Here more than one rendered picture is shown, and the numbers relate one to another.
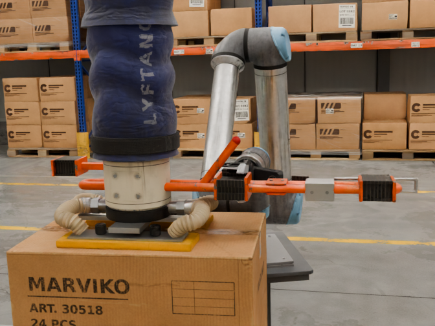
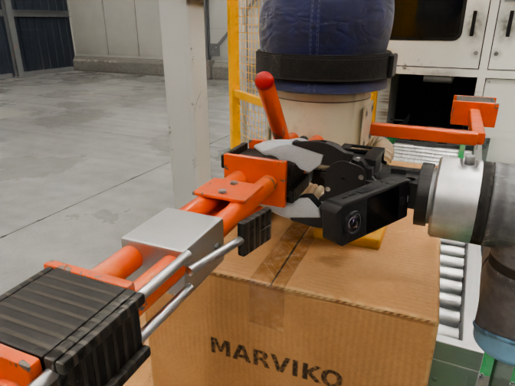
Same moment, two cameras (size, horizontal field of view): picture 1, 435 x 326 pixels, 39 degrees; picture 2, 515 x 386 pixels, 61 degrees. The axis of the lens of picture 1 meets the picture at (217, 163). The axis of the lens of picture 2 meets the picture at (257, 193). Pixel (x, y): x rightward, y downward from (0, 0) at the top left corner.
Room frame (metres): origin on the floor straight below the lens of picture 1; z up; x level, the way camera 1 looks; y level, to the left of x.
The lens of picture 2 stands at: (1.62, -0.57, 1.38)
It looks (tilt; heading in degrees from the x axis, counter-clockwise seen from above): 21 degrees down; 102
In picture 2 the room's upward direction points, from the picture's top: straight up
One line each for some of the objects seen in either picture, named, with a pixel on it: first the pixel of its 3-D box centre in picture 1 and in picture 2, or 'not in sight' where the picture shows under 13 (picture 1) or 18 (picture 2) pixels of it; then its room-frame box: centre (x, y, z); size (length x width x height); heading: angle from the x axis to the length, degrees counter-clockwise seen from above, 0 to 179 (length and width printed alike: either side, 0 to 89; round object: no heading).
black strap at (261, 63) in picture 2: (136, 140); (324, 62); (1.57, 0.21, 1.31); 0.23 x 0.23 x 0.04
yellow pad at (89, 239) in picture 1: (127, 234); not in sight; (1.47, 0.23, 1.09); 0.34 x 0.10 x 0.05; 79
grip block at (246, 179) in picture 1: (233, 185); (266, 171); (1.52, -0.04, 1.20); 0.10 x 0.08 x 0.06; 169
